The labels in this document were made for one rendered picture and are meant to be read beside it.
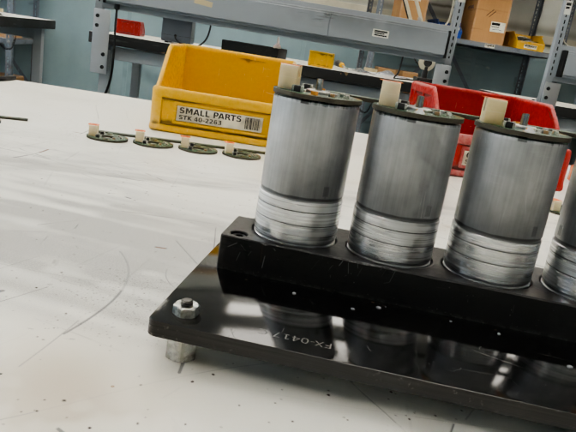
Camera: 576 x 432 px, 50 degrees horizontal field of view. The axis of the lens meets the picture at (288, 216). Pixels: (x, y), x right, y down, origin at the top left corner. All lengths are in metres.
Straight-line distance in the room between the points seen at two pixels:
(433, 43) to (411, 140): 2.35
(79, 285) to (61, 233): 0.04
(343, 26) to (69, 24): 2.70
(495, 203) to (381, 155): 0.03
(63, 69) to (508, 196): 4.66
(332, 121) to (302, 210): 0.03
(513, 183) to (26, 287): 0.13
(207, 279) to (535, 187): 0.09
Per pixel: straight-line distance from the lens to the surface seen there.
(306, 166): 0.17
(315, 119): 0.17
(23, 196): 0.27
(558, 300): 0.18
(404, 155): 0.17
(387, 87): 0.17
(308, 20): 2.44
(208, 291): 0.16
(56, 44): 4.80
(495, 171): 0.17
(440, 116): 0.17
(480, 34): 4.36
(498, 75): 4.85
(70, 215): 0.25
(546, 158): 0.17
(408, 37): 2.49
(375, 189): 0.17
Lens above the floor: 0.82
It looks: 15 degrees down
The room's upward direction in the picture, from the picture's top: 9 degrees clockwise
